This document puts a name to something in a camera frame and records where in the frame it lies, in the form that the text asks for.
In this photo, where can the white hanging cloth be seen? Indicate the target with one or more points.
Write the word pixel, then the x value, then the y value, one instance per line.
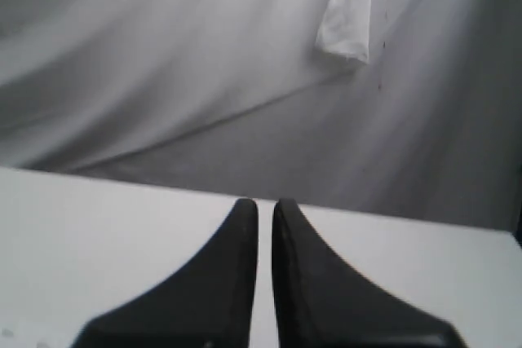
pixel 344 29

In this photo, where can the grey backdrop cloth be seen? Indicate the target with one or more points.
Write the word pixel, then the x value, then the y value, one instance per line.
pixel 234 96

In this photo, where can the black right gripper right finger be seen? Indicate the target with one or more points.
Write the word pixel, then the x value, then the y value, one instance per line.
pixel 322 301

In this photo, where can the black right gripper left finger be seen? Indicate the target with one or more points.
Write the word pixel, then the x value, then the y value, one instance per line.
pixel 208 302

